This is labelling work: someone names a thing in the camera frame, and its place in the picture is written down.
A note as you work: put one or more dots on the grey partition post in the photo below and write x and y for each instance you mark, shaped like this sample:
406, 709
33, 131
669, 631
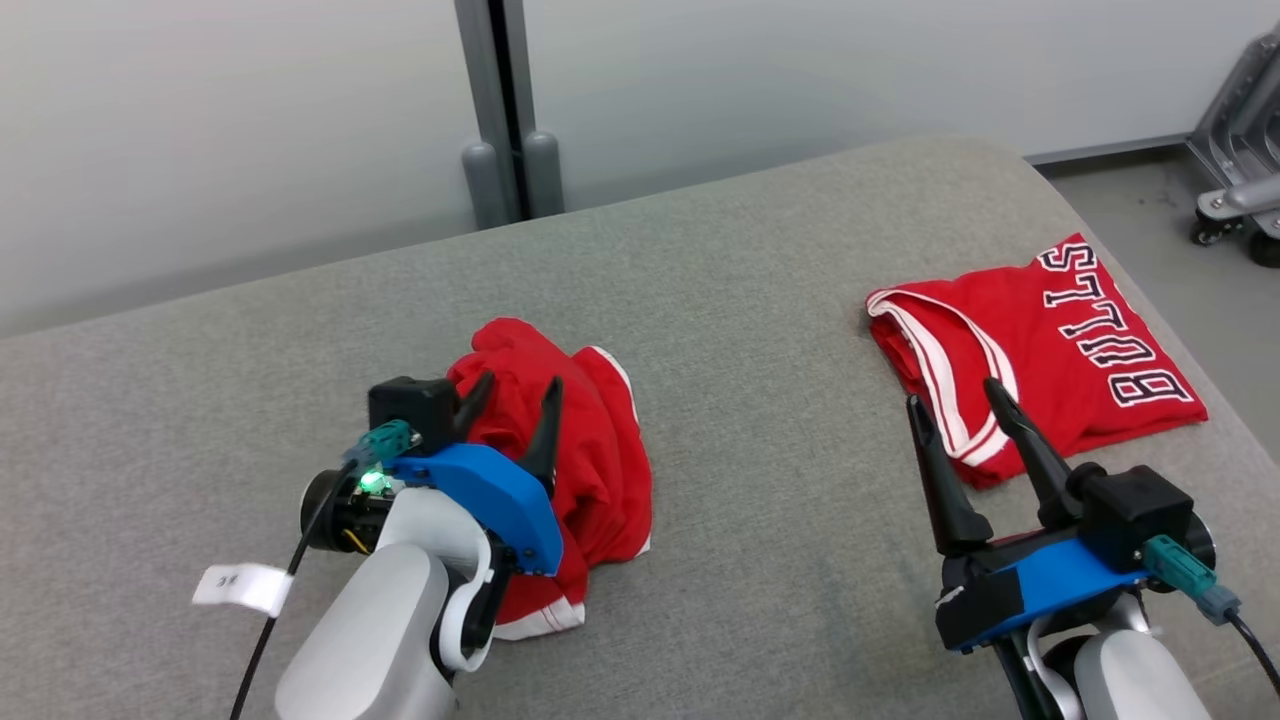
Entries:
505, 100

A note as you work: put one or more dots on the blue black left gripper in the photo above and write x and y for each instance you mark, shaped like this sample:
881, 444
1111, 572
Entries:
495, 495

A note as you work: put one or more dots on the red shorts with white hem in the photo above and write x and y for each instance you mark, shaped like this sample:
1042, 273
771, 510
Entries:
600, 450

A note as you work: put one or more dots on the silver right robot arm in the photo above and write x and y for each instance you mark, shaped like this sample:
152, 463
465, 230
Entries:
1130, 680

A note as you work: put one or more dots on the red Bulls basketball jersey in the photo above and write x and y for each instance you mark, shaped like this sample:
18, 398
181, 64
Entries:
1060, 340

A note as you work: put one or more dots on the grey metal stand with casters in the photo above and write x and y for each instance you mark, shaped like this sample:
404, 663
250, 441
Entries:
1240, 130

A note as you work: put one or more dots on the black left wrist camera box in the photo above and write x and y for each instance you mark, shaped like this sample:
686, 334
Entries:
410, 405

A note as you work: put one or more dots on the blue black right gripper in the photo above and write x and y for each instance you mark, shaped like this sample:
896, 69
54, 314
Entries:
1040, 590

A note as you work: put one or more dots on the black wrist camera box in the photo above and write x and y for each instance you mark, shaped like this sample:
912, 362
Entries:
1135, 510
410, 405

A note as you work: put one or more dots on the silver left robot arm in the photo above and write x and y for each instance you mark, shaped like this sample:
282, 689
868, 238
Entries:
380, 630

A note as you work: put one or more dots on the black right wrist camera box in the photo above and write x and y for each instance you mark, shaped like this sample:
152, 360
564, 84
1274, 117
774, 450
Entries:
1135, 510

